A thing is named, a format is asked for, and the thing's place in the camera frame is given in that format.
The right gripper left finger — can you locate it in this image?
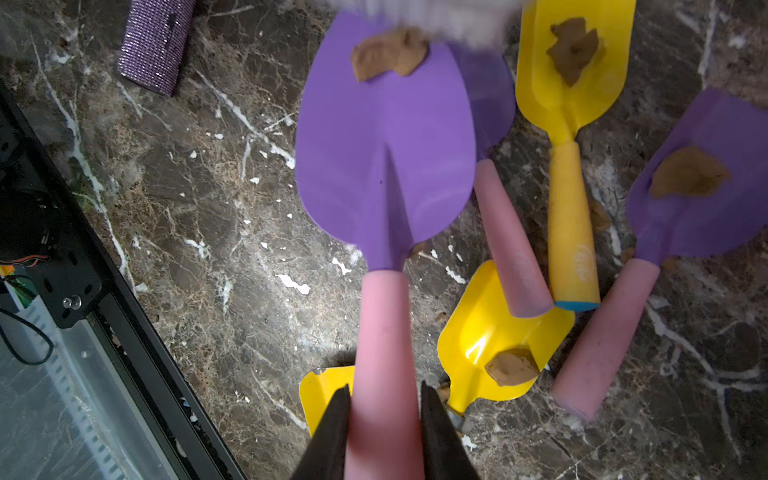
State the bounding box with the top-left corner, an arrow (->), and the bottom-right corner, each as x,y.
291,386 -> 351,480

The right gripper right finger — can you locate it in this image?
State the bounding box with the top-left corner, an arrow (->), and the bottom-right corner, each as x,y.
420,382 -> 479,480

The purple trowel pink handle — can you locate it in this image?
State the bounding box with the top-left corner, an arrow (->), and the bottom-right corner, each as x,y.
295,12 -> 476,479
449,43 -> 554,318
551,88 -> 767,421

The purple glitter cylinder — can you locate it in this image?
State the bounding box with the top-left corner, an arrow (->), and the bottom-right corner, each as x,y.
118,0 -> 196,96

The yellow trowel yellow handle lower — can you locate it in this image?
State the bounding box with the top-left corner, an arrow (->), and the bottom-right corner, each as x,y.
299,365 -> 355,436

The yellow trowel wooden handle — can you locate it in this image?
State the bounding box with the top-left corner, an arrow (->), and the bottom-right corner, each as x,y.
437,260 -> 575,431

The white slotted cable duct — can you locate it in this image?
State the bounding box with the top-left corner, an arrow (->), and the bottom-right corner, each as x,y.
26,298 -> 135,479

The black front rail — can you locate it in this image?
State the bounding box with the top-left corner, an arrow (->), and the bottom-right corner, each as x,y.
1,91 -> 243,479

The yellow trowel yellow handle upper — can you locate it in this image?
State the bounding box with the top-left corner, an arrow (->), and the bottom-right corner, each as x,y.
516,1 -> 636,312

